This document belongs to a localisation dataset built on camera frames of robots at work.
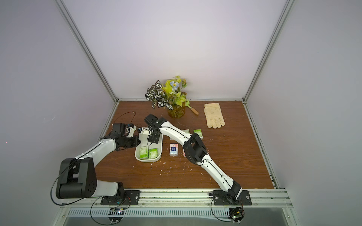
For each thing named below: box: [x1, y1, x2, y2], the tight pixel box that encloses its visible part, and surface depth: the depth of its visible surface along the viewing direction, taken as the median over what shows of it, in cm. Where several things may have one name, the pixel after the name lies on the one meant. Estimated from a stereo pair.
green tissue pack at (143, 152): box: [139, 145, 149, 160], surface depth 89 cm
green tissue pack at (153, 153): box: [148, 148, 158, 159], surface depth 89 cm
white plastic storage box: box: [134, 132, 164, 163], surface depth 89 cm
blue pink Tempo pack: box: [169, 143, 179, 156], surface depth 91 cm
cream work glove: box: [204, 102, 226, 130], surface depth 112 cm
